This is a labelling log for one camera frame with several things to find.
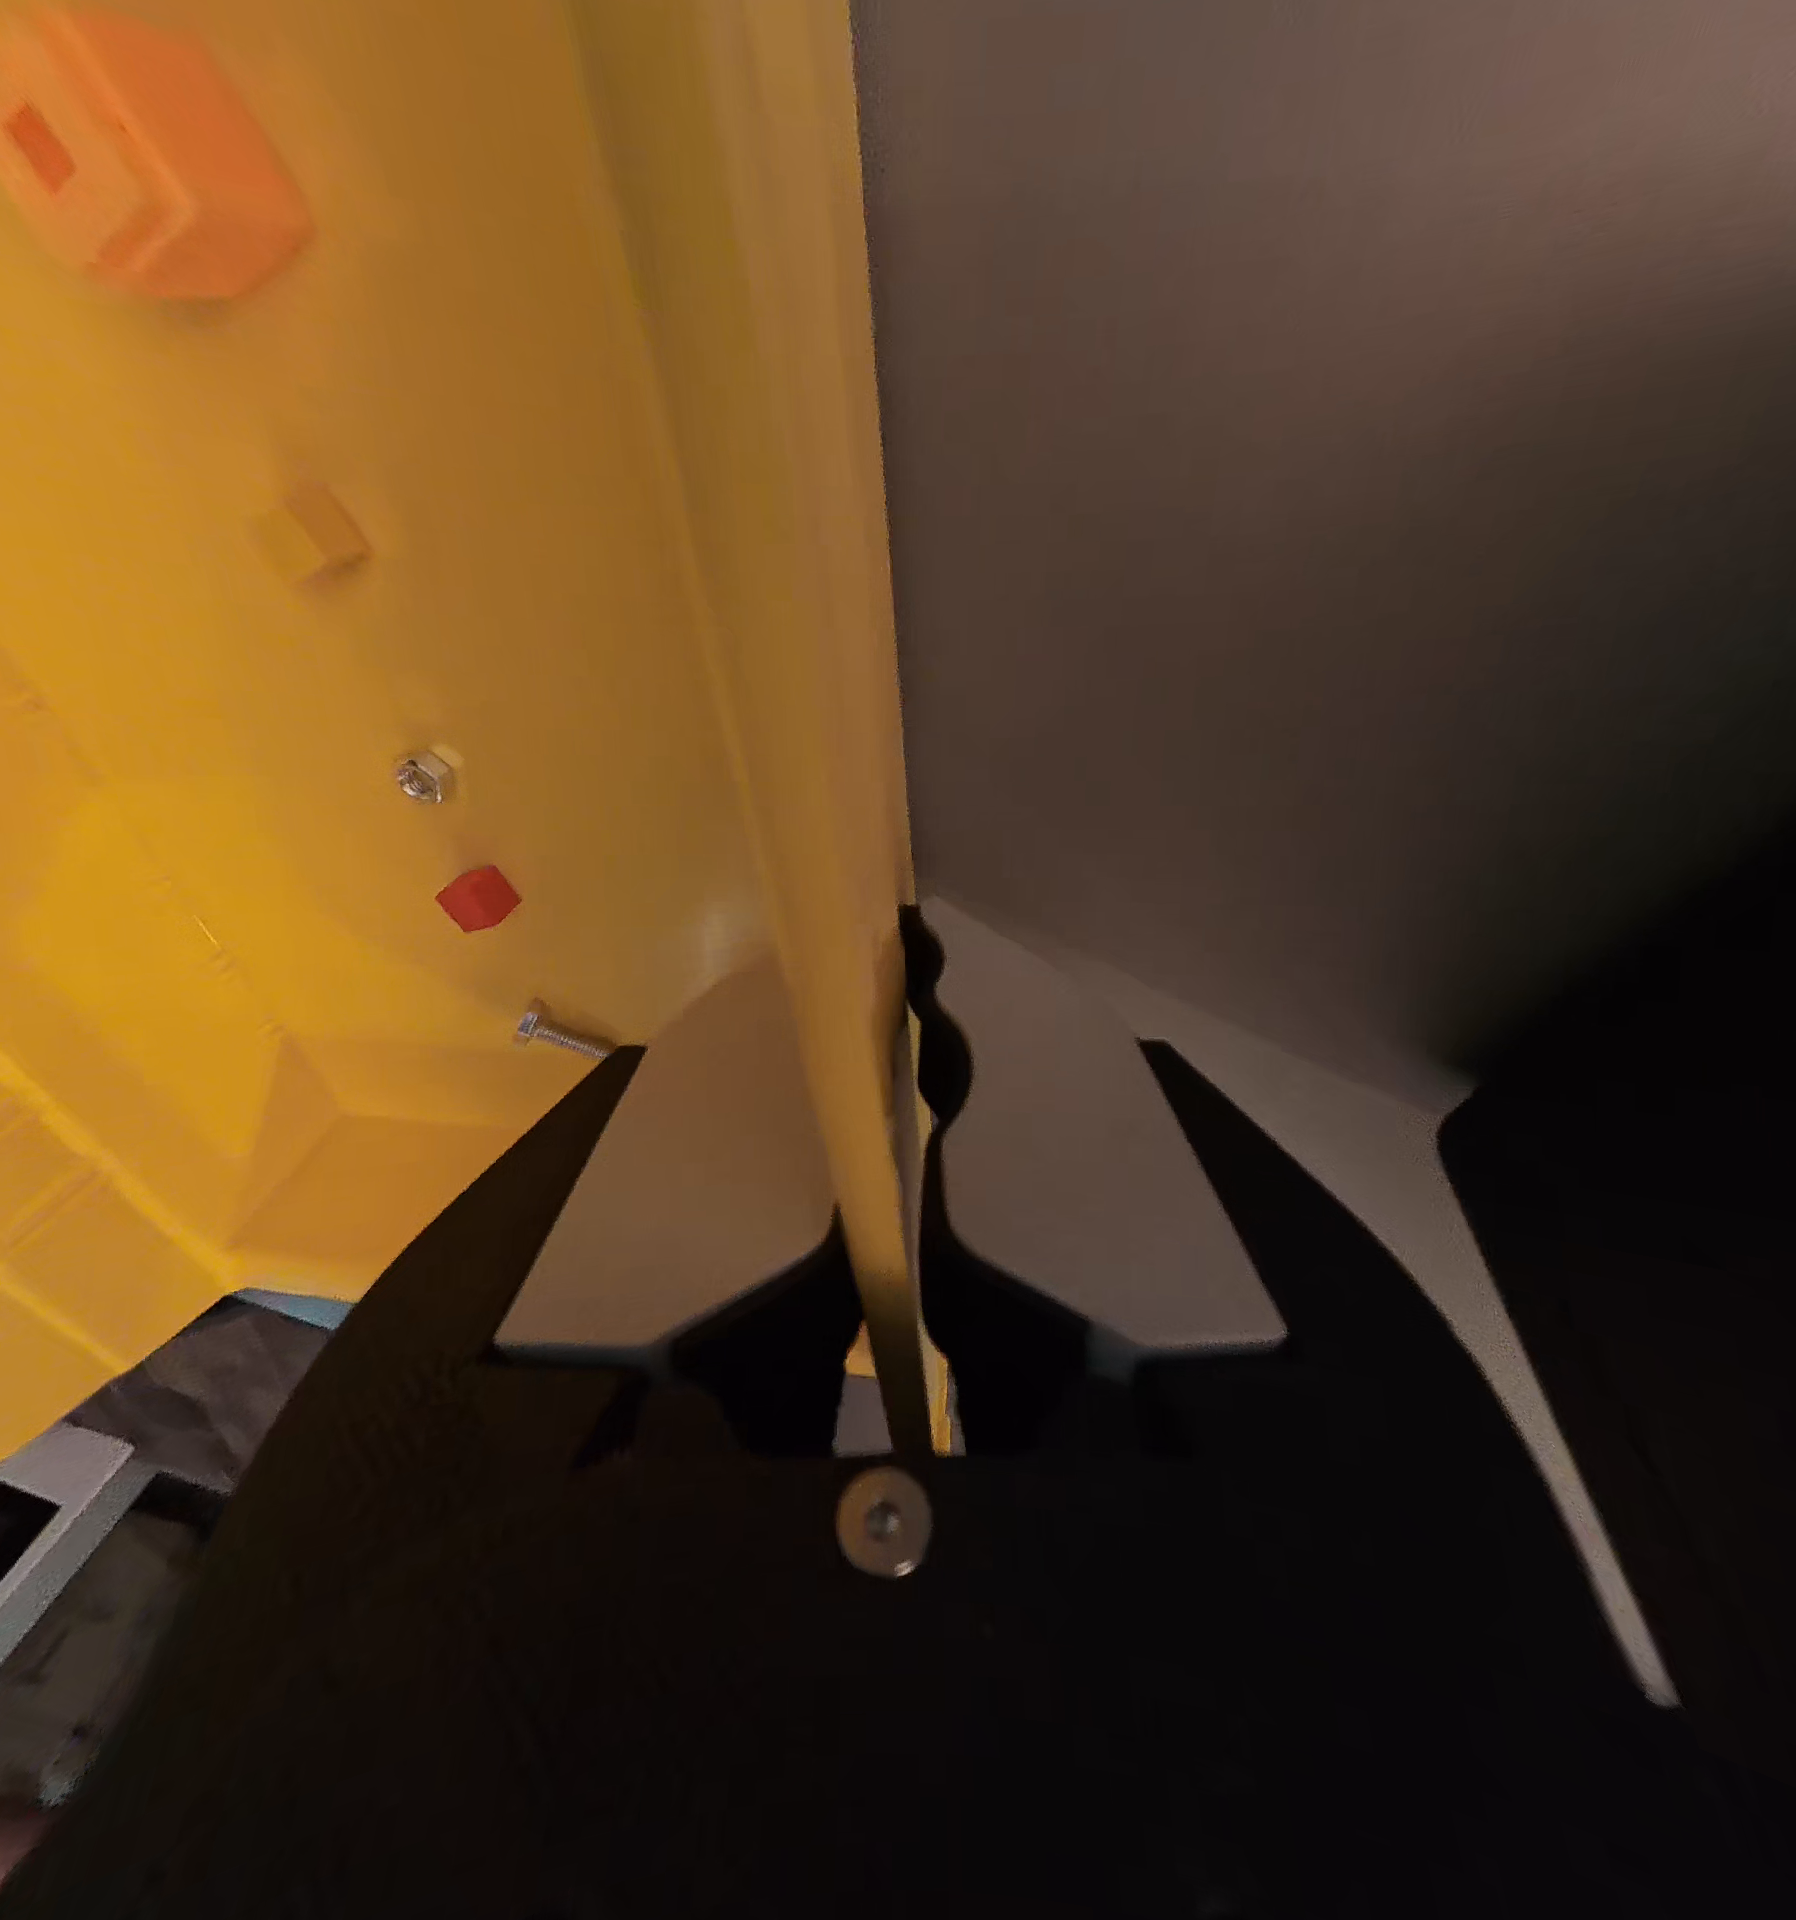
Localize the yellow plastic bin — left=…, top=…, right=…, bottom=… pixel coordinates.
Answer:
left=0, top=0, right=961, bottom=1472

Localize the orange cube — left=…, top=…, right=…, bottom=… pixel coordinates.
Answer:
left=0, top=0, right=323, bottom=307

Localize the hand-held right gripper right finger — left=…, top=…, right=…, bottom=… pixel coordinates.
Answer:
left=904, top=899, right=1285, bottom=1367

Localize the white flat panel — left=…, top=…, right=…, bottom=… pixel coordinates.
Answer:
left=0, top=1420, right=226, bottom=1818

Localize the red cube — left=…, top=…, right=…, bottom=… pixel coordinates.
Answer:
left=434, top=862, right=529, bottom=935

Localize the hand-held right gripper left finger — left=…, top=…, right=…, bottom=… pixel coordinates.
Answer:
left=495, top=960, right=857, bottom=1367

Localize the yellow cube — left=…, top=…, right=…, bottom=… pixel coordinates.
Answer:
left=251, top=477, right=379, bottom=589

